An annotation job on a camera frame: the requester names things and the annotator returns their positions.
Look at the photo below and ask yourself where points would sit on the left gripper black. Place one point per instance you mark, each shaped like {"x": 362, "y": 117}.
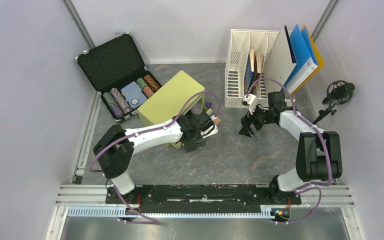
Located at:
{"x": 190, "y": 146}

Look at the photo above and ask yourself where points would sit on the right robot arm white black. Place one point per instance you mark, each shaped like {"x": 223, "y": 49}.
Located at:
{"x": 318, "y": 159}

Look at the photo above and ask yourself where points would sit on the black poker chip case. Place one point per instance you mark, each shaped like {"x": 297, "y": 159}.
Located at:
{"x": 118, "y": 72}

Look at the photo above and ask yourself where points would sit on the brown small book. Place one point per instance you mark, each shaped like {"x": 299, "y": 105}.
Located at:
{"x": 256, "y": 71}

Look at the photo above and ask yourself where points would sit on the white paper box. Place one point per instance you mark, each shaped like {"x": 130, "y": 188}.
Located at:
{"x": 281, "y": 61}

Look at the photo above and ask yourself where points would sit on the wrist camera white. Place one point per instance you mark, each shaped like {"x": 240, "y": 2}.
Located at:
{"x": 211, "y": 130}
{"x": 250, "y": 101}

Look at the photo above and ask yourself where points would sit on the green drawer cabinet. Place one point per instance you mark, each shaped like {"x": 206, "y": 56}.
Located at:
{"x": 179, "y": 94}

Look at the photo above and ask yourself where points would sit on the orange plastic folder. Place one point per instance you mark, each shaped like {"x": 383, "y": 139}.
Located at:
{"x": 316, "y": 56}

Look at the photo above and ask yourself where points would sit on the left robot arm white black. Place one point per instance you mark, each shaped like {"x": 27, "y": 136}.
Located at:
{"x": 115, "y": 149}

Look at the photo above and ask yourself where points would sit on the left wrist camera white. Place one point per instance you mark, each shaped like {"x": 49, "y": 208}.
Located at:
{"x": 211, "y": 130}

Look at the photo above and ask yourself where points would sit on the Animal Farm book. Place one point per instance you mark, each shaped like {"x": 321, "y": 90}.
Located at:
{"x": 249, "y": 70}

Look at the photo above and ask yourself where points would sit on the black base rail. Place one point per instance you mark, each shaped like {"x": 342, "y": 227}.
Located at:
{"x": 208, "y": 198}

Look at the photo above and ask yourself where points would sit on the wooden cube block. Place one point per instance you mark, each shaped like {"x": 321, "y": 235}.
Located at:
{"x": 217, "y": 121}

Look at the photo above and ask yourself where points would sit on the purple cube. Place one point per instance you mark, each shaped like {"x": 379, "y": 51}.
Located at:
{"x": 208, "y": 105}

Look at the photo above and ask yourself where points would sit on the black microphone on tripod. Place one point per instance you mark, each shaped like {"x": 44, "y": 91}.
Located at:
{"x": 338, "y": 92}

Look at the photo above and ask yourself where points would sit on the blue plastic folder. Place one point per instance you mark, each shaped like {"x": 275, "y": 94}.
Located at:
{"x": 301, "y": 56}

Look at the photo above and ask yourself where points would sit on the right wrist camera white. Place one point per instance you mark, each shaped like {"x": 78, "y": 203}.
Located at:
{"x": 250, "y": 101}

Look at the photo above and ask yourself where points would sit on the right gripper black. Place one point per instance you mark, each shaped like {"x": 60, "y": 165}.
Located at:
{"x": 246, "y": 121}

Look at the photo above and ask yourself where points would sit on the white file organizer rack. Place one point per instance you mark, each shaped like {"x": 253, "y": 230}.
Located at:
{"x": 241, "y": 40}

